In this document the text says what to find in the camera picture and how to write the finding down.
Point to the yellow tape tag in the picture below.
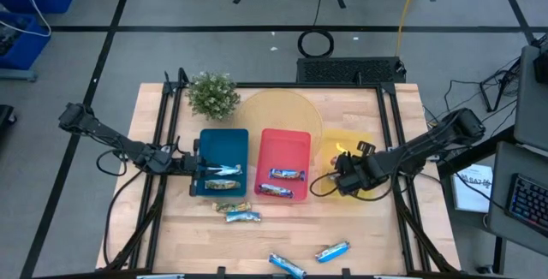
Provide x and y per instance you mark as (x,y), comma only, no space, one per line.
(341,147)

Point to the red plastic bin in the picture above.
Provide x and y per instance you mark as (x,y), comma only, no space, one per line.
(282,150)

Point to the black computer monitor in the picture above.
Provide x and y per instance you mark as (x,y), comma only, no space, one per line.
(541,69)

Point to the round woven placemat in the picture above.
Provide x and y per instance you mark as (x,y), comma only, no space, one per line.
(278,108)

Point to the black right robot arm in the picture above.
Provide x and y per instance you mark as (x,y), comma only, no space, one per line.
(428,144)

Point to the grey desk with monitor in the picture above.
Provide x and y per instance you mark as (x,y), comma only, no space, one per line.
(528,108)

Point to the peanut butter chip granola bar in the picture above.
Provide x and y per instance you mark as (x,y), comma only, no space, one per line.
(222,184)
(231,207)
(242,217)
(231,170)

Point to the white paper booklet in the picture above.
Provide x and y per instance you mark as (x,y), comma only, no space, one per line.
(471,193)

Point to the black backlit keyboard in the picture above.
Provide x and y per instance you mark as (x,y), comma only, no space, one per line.
(528,204)

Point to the oatmeal raisin granola bar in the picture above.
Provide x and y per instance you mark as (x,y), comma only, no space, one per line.
(276,191)
(287,265)
(287,174)

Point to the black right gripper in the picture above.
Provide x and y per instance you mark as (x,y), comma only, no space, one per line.
(359,174)

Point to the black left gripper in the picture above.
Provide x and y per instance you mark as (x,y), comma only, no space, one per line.
(184,163)

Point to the small green potted plant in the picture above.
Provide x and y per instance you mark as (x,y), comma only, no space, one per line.
(212,96)

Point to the yellow plastic bin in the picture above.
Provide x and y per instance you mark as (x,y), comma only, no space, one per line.
(329,142)

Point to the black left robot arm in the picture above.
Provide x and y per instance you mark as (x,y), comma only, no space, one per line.
(107,135)

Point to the black rig frame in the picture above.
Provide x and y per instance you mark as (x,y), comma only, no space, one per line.
(257,85)

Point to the blue plastic bin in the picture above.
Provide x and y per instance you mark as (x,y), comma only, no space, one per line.
(222,146)

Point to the black perforated computer case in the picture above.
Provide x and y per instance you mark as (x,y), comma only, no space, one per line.
(342,70)

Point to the grey desk with keyboard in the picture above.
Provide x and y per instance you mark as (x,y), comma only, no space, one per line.
(497,193)

